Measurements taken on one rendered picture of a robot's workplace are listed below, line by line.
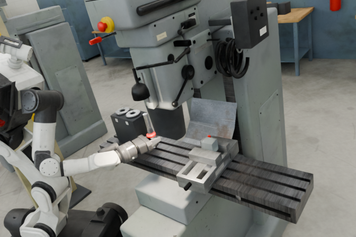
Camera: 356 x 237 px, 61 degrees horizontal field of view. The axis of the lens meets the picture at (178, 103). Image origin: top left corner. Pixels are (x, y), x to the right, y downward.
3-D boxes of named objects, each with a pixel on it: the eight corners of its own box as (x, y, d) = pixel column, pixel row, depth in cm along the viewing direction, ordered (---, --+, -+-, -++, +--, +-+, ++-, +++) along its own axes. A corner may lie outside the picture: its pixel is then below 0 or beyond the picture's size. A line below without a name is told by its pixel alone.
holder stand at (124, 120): (140, 148, 179) (132, 119, 171) (118, 140, 194) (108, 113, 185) (154, 138, 187) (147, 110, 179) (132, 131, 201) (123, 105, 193)
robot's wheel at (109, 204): (103, 227, 208) (94, 206, 199) (106, 222, 212) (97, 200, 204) (128, 230, 201) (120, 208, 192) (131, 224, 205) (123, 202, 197)
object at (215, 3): (189, 47, 139) (180, 2, 131) (154, 47, 153) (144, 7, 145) (261, 7, 192) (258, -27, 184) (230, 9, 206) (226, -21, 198)
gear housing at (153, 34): (156, 48, 121) (150, 23, 117) (116, 48, 136) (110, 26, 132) (202, 25, 143) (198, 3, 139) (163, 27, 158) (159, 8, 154)
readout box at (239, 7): (254, 49, 131) (248, -1, 122) (235, 49, 137) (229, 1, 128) (272, 35, 144) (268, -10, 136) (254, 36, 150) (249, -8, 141)
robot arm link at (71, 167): (89, 175, 133) (41, 183, 127) (87, 169, 143) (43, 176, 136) (86, 152, 132) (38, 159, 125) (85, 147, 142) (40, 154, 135)
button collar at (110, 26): (112, 33, 115) (108, 17, 112) (103, 33, 119) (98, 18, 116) (116, 31, 116) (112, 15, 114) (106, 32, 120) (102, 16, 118)
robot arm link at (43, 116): (39, 124, 121) (41, 90, 121) (23, 121, 125) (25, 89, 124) (60, 122, 132) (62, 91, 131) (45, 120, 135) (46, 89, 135)
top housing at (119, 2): (134, 30, 110) (121, -17, 103) (91, 33, 126) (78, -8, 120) (204, 1, 141) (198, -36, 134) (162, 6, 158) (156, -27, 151)
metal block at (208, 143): (213, 154, 144) (211, 144, 142) (203, 152, 148) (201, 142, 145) (218, 148, 148) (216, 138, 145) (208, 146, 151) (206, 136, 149)
